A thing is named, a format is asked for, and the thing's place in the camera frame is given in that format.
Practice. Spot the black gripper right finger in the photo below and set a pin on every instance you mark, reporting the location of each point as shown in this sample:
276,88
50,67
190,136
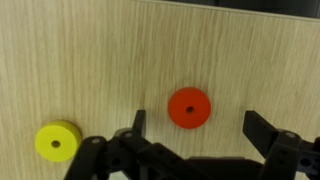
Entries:
284,151

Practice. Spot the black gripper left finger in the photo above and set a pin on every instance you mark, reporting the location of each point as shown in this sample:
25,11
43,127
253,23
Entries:
128,151

